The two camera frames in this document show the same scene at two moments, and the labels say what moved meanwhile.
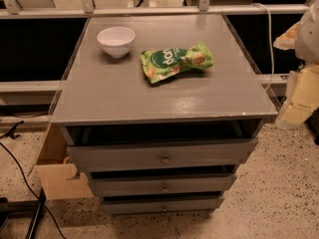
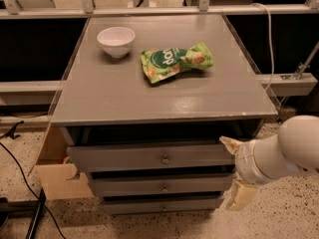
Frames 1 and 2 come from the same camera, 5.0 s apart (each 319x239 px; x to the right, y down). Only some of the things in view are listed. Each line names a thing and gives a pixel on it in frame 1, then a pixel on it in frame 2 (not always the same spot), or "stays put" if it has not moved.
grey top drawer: [162, 154] stays put
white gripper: [309, 40] → [245, 163]
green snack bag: [163, 63] stays put
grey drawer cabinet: [161, 112] stays put
